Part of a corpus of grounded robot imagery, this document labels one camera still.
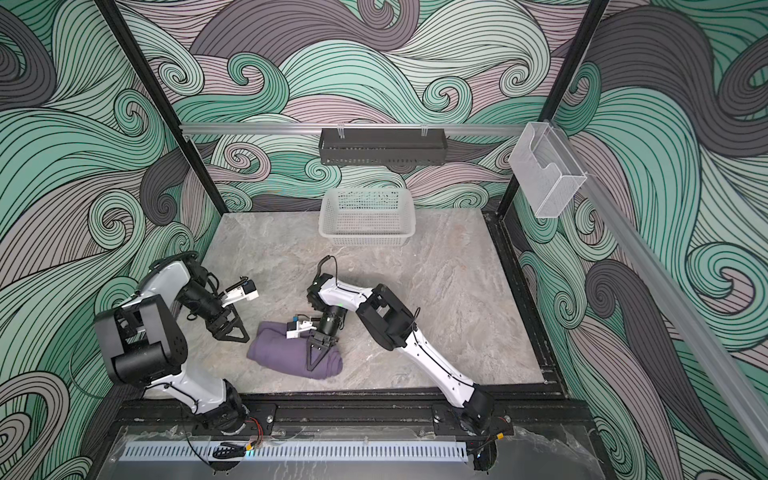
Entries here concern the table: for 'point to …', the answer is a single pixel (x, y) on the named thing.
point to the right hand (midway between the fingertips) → (316, 372)
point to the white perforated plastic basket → (367, 217)
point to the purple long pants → (270, 347)
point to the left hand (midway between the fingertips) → (236, 330)
